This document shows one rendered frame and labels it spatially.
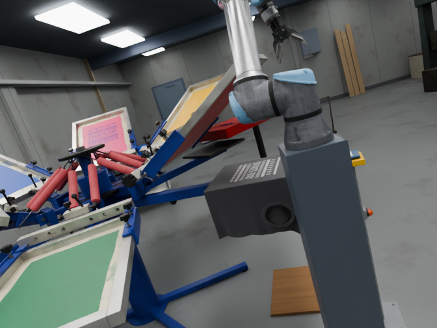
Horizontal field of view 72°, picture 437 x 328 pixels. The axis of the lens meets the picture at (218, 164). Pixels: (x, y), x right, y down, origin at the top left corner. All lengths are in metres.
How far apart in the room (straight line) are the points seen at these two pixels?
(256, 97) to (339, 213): 0.43
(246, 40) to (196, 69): 9.52
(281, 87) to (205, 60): 9.61
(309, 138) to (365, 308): 0.61
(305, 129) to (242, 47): 0.32
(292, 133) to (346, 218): 0.31
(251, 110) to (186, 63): 9.66
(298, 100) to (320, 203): 0.32
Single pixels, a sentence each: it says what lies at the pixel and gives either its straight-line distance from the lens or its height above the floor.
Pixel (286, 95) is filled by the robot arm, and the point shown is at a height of 1.37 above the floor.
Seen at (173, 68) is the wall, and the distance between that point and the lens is 10.63.
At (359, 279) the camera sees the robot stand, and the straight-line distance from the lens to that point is 1.13.
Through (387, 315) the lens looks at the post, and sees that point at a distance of 2.07.
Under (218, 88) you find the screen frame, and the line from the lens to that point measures 1.38.
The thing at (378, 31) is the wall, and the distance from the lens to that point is 11.48.
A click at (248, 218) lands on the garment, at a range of 1.62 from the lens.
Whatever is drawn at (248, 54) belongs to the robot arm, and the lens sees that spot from 1.00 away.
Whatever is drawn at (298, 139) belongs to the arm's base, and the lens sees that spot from 0.93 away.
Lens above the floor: 1.44
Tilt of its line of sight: 13 degrees down
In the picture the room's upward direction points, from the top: 17 degrees counter-clockwise
